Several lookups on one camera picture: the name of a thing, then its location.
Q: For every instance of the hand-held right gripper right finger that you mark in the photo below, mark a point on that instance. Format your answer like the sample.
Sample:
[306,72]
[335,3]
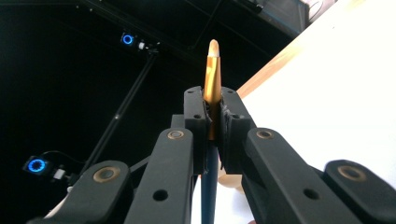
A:
[235,130]

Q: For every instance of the black tripod stand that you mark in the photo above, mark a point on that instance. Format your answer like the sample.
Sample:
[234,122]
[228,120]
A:
[124,105]

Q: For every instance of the dark grey cabinet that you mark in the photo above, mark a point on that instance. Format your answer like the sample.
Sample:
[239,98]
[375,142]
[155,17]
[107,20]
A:
[280,14]

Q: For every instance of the round wooden pen holder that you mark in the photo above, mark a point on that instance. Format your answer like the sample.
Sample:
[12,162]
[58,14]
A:
[231,181]

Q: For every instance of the wooden table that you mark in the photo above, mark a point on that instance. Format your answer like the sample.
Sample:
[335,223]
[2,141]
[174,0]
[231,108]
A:
[267,74]

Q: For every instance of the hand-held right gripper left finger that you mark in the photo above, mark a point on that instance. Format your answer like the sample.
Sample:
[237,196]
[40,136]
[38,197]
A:
[194,124]

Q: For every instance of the dark blue gold-tipped pen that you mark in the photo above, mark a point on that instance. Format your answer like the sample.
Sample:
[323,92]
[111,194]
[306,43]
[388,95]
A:
[212,77]

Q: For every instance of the white board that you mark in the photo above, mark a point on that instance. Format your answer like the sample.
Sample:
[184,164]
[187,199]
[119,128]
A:
[327,93]

